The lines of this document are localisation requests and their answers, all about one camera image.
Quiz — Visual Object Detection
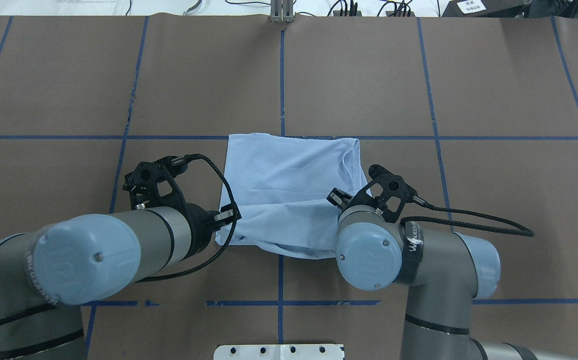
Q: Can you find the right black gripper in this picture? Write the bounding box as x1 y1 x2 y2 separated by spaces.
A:
327 187 370 212

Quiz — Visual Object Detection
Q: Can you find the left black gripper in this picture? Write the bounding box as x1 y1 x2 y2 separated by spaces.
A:
184 203 242 256

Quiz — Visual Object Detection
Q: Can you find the light blue t-shirt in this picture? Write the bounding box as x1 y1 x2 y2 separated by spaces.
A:
223 133 367 260

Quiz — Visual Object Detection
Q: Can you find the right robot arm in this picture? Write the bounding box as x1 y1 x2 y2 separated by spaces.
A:
327 188 573 360

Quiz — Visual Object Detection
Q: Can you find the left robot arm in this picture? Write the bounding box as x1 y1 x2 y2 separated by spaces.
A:
0 205 241 360

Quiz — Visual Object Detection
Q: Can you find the black power adapter box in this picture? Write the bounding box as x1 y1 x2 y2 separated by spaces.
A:
440 0 532 18

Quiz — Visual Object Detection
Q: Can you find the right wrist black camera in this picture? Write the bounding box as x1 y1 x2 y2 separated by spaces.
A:
357 164 427 224

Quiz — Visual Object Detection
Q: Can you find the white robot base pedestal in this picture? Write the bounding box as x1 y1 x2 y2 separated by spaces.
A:
213 343 346 360

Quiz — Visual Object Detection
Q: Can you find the aluminium frame post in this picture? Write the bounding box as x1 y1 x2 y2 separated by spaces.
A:
269 0 295 24

